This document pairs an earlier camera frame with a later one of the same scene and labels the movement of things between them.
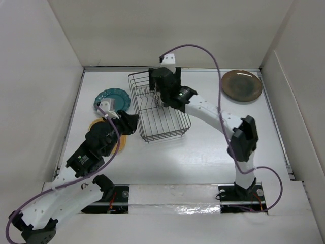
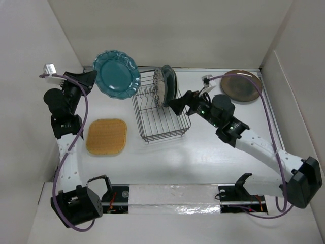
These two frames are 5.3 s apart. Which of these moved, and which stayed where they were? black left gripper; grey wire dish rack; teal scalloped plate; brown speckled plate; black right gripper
Moved: black right gripper; teal scalloped plate; black left gripper
Stayed: grey wire dish rack; brown speckled plate
